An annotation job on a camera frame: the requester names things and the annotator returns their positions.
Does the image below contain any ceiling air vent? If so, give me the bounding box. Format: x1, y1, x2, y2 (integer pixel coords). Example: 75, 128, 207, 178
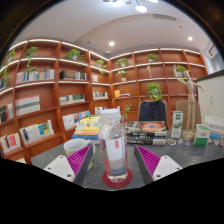
153, 13, 177, 22

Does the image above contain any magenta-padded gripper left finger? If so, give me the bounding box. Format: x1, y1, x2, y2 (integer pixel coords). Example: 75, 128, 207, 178
43, 143, 95, 187

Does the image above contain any white striped ceramic mug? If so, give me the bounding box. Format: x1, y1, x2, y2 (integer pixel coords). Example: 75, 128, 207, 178
63, 138, 97, 171

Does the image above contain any dark office chair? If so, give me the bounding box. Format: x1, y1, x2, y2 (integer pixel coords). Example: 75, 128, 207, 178
137, 99, 170, 123

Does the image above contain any branched ceiling lamp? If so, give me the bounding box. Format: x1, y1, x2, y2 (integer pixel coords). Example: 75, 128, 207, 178
102, 0, 159, 14

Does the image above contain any stack of dark books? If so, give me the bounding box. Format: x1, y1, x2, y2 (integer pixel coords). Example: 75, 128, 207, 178
123, 120, 169, 146

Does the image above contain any small green white box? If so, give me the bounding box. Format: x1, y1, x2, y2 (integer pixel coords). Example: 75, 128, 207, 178
193, 123, 212, 147

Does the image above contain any clear plastic water bottle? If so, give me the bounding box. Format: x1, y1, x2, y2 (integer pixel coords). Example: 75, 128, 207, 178
97, 108, 129, 184

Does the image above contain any tall green white carton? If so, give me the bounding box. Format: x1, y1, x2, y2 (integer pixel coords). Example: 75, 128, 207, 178
171, 110, 184, 139

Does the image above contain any stack of colourful books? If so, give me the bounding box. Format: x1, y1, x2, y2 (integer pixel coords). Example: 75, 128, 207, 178
71, 114, 103, 144

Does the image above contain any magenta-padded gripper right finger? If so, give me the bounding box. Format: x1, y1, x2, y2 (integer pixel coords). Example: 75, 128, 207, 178
133, 144, 183, 186

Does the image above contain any wooden artist mannequin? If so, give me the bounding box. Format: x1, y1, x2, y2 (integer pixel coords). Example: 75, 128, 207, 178
172, 64, 205, 141

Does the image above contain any flat round red coaster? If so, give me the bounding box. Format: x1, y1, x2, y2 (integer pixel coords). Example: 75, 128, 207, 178
101, 168, 134, 189

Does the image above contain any wooden wall shelf unit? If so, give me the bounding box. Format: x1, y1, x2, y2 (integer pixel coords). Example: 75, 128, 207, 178
0, 37, 209, 165

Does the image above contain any grey window curtain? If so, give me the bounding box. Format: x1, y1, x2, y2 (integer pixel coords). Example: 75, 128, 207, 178
212, 52, 224, 72

